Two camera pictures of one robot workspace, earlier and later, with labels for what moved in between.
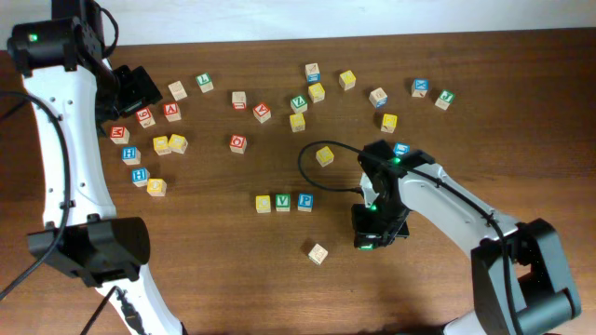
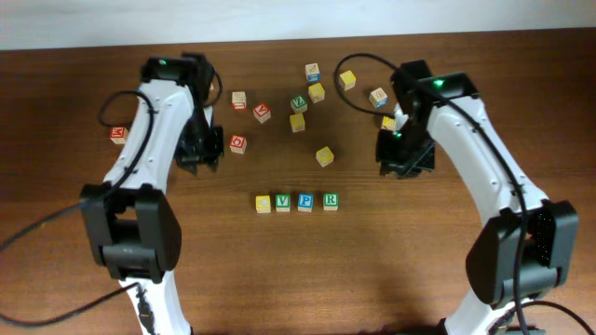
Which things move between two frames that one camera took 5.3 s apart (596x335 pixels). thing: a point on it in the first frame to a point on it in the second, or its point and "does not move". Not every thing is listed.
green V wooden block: x=283 y=202 does not move
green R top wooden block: x=318 y=254 to x=331 y=202
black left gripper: x=141 y=88 to x=199 y=155
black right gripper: x=379 y=234 to x=405 y=163
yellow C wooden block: x=263 y=204 does not move
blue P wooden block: x=305 y=202 does not move
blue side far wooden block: x=312 y=73 does not move
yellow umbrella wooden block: x=325 y=155 does not move
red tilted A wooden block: x=262 y=113 does not move
